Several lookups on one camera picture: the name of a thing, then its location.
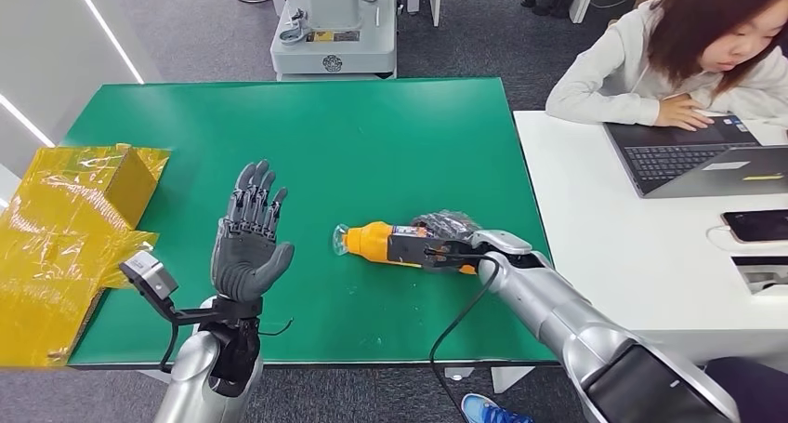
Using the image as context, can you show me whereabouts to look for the blue shoe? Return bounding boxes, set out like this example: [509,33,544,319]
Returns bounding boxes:
[461,392,534,423]

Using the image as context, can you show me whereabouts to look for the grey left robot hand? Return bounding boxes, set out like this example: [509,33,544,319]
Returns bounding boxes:
[210,159,296,304]

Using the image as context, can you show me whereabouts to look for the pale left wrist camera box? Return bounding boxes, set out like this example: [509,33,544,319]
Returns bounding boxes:
[119,251,179,303]

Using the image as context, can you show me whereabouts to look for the dark grey laptop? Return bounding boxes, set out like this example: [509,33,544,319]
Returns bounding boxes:
[603,112,788,200]

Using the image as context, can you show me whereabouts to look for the black smartphone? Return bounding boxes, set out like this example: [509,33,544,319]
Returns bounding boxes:
[721,208,788,244]

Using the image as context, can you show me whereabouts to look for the yellow film wrapped cardboard box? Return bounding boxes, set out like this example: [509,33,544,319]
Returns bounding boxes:
[0,142,171,370]

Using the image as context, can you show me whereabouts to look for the person's hand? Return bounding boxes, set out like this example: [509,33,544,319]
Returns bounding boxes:
[655,93,717,132]

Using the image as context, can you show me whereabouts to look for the dark seat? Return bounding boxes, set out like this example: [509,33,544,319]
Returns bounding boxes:
[704,356,788,423]

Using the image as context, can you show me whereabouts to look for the white phone charging cable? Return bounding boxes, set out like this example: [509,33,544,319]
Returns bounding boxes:
[706,224,740,253]

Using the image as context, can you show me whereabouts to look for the white desk device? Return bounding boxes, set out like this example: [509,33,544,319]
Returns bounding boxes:
[732,255,788,297]

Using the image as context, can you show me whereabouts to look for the green table mat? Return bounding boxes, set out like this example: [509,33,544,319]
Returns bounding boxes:
[64,76,558,367]

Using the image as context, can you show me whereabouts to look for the person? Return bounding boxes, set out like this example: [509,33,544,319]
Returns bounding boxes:
[545,0,788,132]

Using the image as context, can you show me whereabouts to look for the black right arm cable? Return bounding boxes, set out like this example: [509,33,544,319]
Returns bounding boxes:
[427,254,495,423]

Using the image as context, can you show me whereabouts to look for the orange bottle with clear cap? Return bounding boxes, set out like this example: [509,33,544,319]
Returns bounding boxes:
[332,220,479,277]

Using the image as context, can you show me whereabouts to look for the thin black wire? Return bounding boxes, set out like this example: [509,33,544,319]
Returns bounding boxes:
[258,318,295,337]

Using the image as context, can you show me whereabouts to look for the white desk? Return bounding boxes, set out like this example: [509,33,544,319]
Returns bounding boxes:
[514,109,788,372]

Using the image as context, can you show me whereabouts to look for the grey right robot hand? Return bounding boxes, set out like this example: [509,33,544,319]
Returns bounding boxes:
[409,209,488,278]

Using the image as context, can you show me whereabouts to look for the white machine stand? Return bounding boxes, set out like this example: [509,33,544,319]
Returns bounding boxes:
[269,0,399,81]

